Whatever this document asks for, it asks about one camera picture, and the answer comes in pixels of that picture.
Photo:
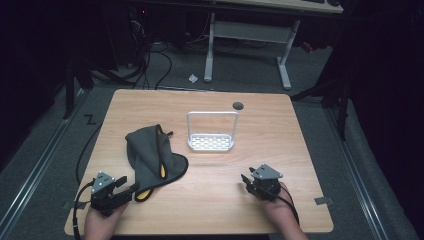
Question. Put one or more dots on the metal floor rail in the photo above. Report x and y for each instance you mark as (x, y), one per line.
(353, 173)
(33, 173)

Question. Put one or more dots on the person's right hand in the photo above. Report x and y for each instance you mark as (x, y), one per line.
(278, 211)

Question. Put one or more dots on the white frame desk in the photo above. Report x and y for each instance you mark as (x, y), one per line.
(250, 31)

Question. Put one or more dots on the grey and yellow cloth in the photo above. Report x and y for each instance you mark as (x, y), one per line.
(150, 156)

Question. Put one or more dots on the person's left hand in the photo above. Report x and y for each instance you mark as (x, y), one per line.
(100, 223)

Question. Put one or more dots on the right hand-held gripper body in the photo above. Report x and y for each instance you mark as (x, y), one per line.
(266, 185)

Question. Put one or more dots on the black metal stand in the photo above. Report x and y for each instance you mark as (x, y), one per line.
(69, 96)
(343, 116)

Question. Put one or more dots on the grey tape piece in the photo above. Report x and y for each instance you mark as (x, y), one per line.
(323, 200)
(74, 205)

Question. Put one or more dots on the white metal rack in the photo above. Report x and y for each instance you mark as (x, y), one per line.
(210, 142)

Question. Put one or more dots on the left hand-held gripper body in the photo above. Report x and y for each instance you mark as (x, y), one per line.
(101, 196)

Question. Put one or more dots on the white paper scrap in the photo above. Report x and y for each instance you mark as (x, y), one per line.
(193, 78)

